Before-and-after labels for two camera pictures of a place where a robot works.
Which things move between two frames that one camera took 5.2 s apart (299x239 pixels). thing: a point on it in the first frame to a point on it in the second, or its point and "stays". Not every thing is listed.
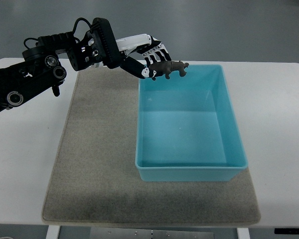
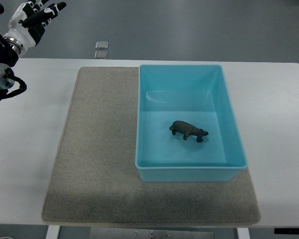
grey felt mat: [93, 177] stays
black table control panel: [293, 231] stays
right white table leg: [243, 233] stays
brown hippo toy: [166, 67] to [187, 130]
